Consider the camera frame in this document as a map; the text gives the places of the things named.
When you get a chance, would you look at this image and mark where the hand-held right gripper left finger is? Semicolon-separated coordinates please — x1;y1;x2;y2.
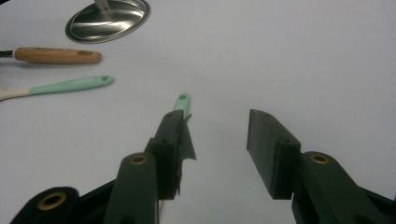
103;108;197;224

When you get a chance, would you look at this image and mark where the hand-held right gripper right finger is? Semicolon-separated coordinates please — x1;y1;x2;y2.
247;108;390;224

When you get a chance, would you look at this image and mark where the pastry brush with mint handle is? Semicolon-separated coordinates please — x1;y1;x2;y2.
173;91;191;120

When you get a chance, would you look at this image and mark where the spatula with mint handle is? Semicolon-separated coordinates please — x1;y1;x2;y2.
0;75;115;102

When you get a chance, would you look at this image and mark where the steel utensil stand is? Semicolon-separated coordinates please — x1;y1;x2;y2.
64;0;152;44

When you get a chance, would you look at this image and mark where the whisk with wooden handle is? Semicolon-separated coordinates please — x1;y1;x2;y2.
0;46;103;65

